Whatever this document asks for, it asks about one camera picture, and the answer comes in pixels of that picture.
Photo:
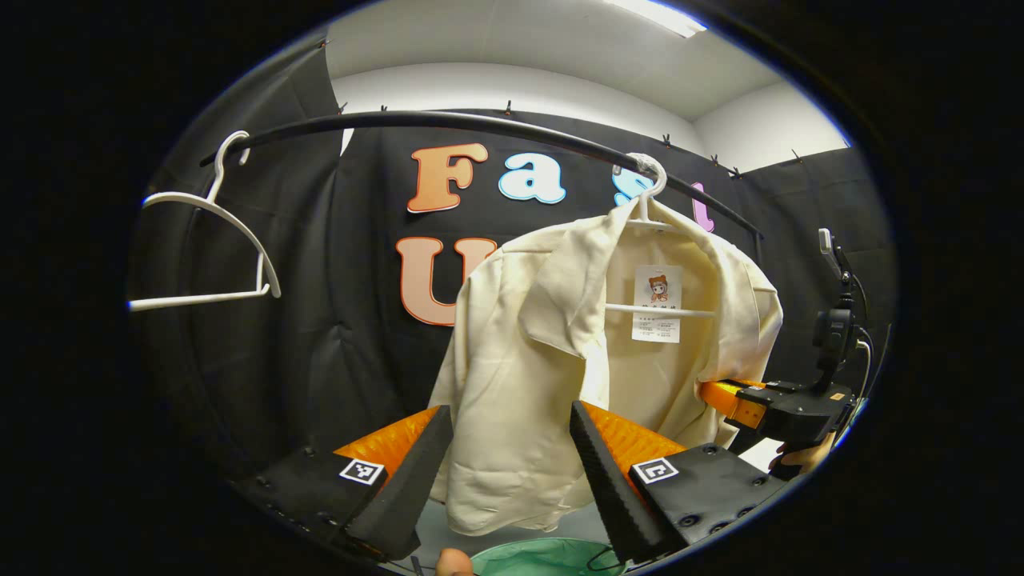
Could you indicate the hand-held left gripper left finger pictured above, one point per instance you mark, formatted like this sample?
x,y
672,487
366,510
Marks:
x,y
412,496

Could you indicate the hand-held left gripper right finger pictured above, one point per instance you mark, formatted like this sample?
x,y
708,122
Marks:
x,y
612,488

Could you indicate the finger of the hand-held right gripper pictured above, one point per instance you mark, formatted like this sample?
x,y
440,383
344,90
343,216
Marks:
x,y
732,400

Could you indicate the green laundry hamper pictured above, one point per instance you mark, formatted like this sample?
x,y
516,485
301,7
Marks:
x,y
544,560

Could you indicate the cream short-sleeved shirt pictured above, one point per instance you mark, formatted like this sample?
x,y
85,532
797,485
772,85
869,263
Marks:
x,y
520,360

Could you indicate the white hanger with wrapped hook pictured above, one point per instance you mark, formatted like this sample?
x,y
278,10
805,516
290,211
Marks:
x,y
656,170

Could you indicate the white plastic hanger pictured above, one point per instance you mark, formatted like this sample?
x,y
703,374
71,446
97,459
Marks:
x,y
192,299

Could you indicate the black backdrop cloth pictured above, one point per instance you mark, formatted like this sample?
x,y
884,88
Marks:
x,y
320,320

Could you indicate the row of black backdrop clips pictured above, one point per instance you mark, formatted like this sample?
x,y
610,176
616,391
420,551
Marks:
x,y
507,106

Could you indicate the ceiling light panel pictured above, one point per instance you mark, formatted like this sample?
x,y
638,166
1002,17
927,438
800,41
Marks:
x,y
664,16

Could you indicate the black clothes rail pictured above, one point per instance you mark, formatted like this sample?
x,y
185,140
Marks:
x,y
416,119

